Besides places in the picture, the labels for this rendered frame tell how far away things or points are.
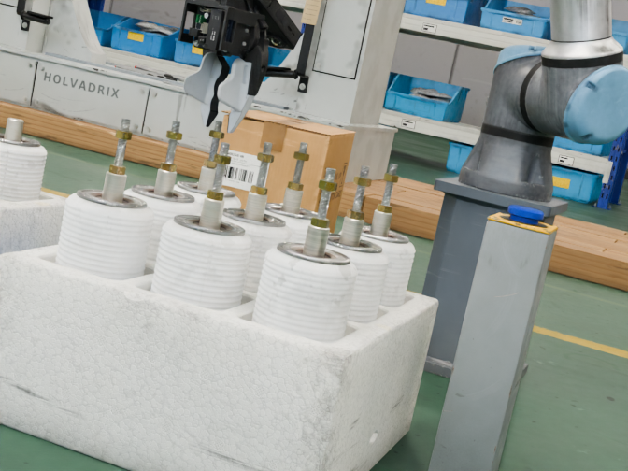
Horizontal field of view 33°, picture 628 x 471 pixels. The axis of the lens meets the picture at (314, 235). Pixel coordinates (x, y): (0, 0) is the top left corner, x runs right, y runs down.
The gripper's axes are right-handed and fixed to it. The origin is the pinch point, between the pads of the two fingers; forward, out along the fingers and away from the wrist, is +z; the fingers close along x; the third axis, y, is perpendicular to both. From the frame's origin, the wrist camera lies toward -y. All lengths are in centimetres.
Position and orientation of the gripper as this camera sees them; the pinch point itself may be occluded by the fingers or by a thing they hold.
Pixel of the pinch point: (223, 120)
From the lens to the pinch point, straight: 138.2
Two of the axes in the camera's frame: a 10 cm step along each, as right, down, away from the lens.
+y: -5.8, 0.1, -8.1
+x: 7.9, 2.6, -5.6
